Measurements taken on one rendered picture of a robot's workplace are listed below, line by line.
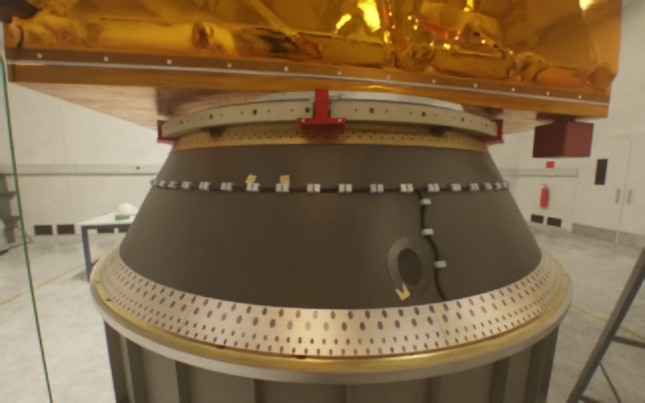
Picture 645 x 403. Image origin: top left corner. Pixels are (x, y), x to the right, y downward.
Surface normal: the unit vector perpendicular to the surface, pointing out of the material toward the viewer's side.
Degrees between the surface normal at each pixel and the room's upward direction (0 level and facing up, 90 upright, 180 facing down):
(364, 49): 121
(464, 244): 62
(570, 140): 90
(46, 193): 90
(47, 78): 90
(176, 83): 90
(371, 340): 43
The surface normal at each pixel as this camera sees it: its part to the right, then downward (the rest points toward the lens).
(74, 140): 0.18, 0.12
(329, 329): 0.00, -0.65
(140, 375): 0.88, 0.06
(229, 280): -0.21, -0.37
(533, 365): -0.86, 0.06
